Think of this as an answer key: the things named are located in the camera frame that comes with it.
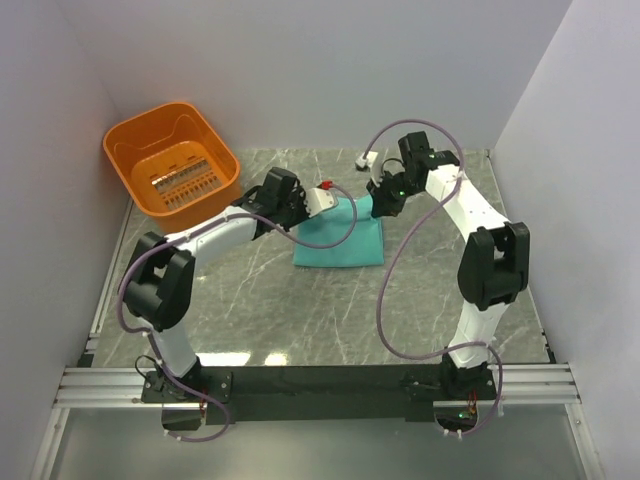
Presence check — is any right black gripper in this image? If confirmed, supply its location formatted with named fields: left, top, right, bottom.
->
left=367, top=168, right=423, bottom=218

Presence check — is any teal t-shirt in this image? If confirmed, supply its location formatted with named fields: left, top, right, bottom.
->
left=292, top=195, right=384, bottom=268

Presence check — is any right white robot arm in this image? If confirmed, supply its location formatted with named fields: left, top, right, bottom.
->
left=356, top=132, right=530, bottom=399

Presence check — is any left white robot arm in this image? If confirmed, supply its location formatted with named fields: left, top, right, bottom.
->
left=116, top=167, right=335, bottom=402

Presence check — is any orange plastic basket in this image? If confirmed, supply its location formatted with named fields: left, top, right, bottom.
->
left=103, top=102, right=243, bottom=233

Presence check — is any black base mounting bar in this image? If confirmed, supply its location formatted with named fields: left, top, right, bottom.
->
left=141, top=364, right=497, bottom=430

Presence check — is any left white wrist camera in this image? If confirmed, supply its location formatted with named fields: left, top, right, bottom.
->
left=304, top=181, right=339, bottom=218

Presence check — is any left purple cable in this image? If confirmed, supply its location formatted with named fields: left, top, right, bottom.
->
left=115, top=179, right=359, bottom=444

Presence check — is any purple cable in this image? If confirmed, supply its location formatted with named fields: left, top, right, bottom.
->
left=364, top=118, right=505, bottom=437
left=115, top=179, right=359, bottom=444

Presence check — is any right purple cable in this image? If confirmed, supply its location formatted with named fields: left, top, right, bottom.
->
left=364, top=118, right=505, bottom=437

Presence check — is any aluminium frame rail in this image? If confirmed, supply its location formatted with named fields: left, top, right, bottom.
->
left=52, top=324, right=151, bottom=409

